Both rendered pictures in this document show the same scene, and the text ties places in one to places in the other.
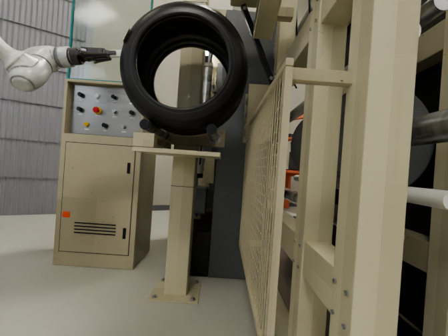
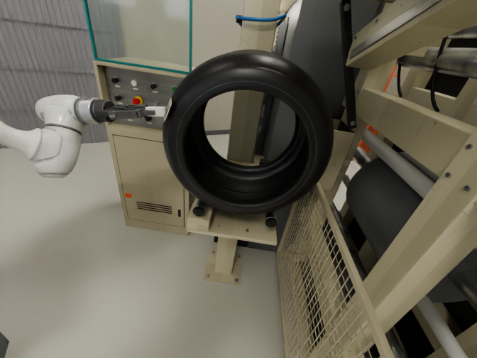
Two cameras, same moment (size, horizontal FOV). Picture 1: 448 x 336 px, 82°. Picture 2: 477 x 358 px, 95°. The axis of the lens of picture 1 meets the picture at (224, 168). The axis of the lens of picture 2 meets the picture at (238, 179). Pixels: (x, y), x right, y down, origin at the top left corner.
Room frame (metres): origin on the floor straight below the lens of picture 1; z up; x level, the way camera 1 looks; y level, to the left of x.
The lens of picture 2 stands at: (0.45, 0.21, 1.47)
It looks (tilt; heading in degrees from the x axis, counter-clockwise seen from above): 32 degrees down; 1
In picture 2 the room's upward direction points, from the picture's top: 9 degrees clockwise
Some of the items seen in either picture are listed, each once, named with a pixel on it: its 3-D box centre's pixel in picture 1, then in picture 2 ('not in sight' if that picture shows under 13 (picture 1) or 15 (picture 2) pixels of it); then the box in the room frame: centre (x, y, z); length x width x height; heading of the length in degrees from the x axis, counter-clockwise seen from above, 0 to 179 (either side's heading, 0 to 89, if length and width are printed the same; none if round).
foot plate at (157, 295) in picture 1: (177, 289); (223, 265); (1.51, 0.23, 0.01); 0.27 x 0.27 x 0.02; 0
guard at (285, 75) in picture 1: (254, 193); (304, 282); (1.02, -0.13, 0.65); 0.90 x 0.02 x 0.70; 0
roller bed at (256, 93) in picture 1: (258, 116); (321, 153); (1.47, -0.17, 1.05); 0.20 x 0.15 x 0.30; 0
